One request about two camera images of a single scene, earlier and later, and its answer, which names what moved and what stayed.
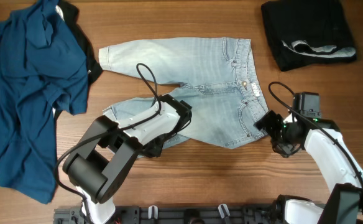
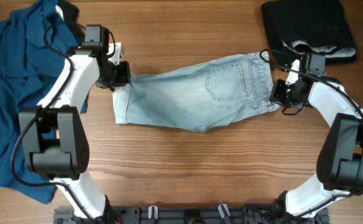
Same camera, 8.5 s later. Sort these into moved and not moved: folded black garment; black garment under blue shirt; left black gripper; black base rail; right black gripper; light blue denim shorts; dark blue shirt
Moved: light blue denim shorts; left black gripper; right black gripper
Not moved: folded black garment; black base rail; black garment under blue shirt; dark blue shirt
